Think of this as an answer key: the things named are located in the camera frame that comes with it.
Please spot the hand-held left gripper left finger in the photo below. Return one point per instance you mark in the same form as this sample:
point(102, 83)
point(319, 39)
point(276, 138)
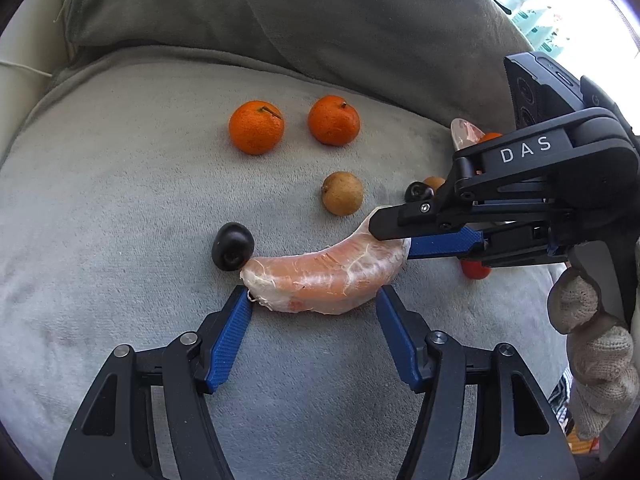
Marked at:
point(230, 330)

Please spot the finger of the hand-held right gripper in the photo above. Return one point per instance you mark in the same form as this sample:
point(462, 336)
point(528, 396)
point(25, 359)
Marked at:
point(445, 245)
point(410, 220)

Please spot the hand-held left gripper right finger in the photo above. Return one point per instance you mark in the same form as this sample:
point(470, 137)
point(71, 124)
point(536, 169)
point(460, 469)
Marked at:
point(400, 340)

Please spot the peeled pomelo segment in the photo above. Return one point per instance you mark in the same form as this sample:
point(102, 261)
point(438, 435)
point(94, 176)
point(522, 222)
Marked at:
point(320, 280)

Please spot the floral white plate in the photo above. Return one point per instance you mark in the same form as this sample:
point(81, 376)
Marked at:
point(462, 132)

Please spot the person's right hand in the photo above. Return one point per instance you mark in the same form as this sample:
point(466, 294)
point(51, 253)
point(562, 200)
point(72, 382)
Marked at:
point(600, 360)

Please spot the red cherry tomato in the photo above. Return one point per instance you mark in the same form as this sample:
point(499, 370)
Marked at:
point(475, 270)

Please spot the brown longan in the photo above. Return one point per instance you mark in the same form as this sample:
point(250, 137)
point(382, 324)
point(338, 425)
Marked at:
point(434, 182)
point(341, 193)

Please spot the large orange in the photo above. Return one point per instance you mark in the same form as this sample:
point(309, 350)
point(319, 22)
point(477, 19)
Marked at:
point(489, 137)

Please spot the light grey plush mat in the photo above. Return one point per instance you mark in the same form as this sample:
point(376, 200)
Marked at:
point(125, 260)

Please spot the green floral label bottle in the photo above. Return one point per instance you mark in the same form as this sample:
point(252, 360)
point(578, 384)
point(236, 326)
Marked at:
point(545, 30)

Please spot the checked cloth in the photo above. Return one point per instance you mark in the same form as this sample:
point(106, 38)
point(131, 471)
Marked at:
point(561, 400)

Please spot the mandarin with stem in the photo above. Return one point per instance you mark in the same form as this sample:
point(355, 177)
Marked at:
point(256, 127)

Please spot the dark grey plush blanket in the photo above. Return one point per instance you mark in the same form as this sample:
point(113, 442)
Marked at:
point(300, 10)

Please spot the white sofa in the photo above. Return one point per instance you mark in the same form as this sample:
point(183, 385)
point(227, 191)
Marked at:
point(25, 45)

